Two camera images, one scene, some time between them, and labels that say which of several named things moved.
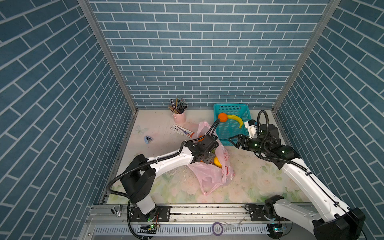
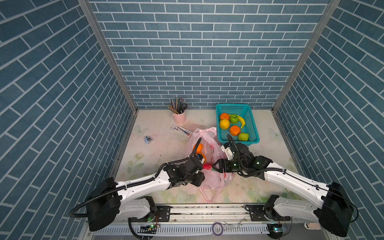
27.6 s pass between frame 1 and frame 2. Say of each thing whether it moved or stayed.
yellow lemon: moved
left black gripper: moved
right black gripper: moved
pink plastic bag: moved
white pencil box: stayed
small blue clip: stayed
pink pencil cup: stayed
